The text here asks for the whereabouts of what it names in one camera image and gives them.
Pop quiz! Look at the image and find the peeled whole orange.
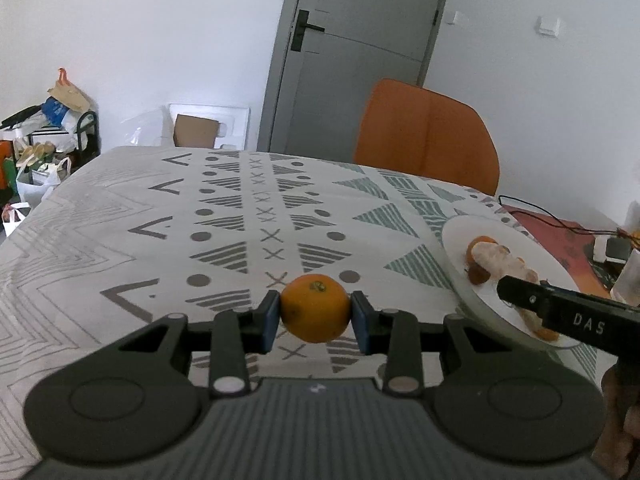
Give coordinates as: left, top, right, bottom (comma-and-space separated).
472, 241, 540, 286

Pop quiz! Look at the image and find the orange chair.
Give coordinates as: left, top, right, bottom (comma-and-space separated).
353, 78, 501, 196

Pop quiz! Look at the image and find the red mat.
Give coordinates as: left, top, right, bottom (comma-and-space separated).
500, 205, 616, 296

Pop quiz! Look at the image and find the black door handle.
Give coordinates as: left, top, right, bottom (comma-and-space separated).
291, 10, 326, 52

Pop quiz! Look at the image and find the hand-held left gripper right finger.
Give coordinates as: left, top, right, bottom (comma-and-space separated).
350, 291, 516, 396

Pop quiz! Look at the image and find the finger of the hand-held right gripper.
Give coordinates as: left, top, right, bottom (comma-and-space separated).
496, 275, 551, 329

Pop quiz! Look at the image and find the cardboard box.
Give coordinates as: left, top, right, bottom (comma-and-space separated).
172, 114, 219, 148

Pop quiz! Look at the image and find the black cable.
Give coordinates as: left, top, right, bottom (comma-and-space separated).
497, 195, 626, 241

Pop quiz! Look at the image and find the medium orange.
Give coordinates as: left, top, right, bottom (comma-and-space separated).
466, 236, 501, 267

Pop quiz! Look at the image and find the person's right hand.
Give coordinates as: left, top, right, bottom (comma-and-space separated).
592, 364, 640, 480

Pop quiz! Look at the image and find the white plate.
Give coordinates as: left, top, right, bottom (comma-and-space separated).
441, 215, 583, 350

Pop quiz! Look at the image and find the black power adapter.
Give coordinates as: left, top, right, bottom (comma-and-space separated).
605, 236, 632, 263

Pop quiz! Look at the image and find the white tote bag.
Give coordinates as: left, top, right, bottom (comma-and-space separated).
15, 157, 72, 206

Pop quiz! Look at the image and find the blue and white bag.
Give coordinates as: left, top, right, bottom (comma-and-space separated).
41, 96, 76, 126

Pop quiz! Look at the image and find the large orange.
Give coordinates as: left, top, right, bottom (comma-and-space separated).
280, 274, 352, 345

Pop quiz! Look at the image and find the black metal rack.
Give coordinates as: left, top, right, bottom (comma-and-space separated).
27, 110, 101, 171

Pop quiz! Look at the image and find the white object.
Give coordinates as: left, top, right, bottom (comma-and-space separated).
612, 250, 640, 303

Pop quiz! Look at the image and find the dark flat object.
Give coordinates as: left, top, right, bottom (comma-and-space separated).
0, 106, 43, 130

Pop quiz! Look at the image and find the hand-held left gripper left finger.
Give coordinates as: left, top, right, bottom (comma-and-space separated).
107, 290, 281, 396

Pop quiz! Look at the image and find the clear plastic bag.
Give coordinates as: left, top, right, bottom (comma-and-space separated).
122, 110, 173, 148

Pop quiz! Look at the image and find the grey door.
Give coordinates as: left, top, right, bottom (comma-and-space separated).
257, 0, 453, 166

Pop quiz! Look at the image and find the patterned tablecloth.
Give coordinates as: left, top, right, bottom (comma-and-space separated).
0, 145, 608, 466

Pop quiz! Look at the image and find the paper bag with orange handle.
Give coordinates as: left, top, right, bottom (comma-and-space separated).
47, 67, 91, 111

